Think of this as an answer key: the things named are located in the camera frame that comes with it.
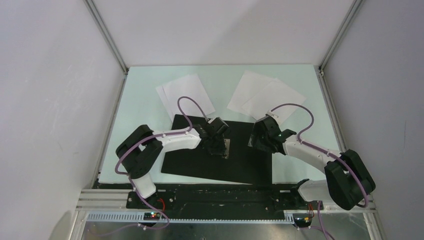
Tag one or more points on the right aluminium frame post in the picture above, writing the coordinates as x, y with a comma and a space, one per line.
341, 32

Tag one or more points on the white paper sheet upper left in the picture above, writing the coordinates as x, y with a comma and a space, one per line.
188, 86

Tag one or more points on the left aluminium frame post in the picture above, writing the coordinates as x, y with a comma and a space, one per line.
106, 34

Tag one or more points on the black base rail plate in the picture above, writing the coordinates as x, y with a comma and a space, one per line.
229, 202

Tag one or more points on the black folder with beige cover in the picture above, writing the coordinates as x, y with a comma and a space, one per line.
244, 164

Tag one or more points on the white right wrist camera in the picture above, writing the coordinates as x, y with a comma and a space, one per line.
272, 115

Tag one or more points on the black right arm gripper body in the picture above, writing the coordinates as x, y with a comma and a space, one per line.
261, 141

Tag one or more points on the metal folder clip mechanism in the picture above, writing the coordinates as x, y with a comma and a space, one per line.
227, 148

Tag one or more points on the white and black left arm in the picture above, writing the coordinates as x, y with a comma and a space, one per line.
139, 151

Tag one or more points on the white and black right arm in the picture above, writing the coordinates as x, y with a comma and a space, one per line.
347, 181

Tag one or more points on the white paper sheet front right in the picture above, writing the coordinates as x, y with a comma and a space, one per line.
272, 95

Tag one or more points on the controller board with leds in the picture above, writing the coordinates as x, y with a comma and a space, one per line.
302, 221
152, 216

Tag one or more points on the aluminium frame post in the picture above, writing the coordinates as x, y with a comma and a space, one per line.
341, 32
106, 34

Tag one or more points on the white paper sheet under left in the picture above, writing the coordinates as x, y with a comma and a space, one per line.
160, 91

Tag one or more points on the white slotted cable duct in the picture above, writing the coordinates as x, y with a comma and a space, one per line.
137, 217

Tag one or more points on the left controller board with LEDs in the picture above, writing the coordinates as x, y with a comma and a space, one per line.
152, 216

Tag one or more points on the aluminium front profile rail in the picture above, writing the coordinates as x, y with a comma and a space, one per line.
116, 199

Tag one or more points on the right controller board with LEDs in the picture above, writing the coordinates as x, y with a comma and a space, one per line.
302, 221

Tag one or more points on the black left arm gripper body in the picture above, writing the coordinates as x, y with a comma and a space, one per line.
217, 146

